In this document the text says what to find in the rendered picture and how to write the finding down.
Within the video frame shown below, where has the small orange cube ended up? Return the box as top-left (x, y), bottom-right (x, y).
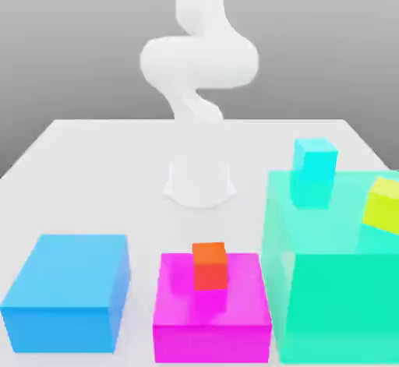
top-left (192, 242), bottom-right (229, 291)

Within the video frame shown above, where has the small cyan cube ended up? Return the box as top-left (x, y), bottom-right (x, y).
top-left (289, 137), bottom-right (339, 211)

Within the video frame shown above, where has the small yellow-green cube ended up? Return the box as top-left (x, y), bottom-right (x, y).
top-left (362, 176), bottom-right (399, 236)

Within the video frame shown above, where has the large magenta box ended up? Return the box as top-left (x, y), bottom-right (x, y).
top-left (152, 252), bottom-right (273, 364)

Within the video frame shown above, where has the large blue box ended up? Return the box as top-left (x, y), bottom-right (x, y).
top-left (0, 233), bottom-right (131, 355)

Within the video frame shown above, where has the large turquoise box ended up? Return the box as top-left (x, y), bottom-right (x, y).
top-left (260, 169), bottom-right (399, 365)

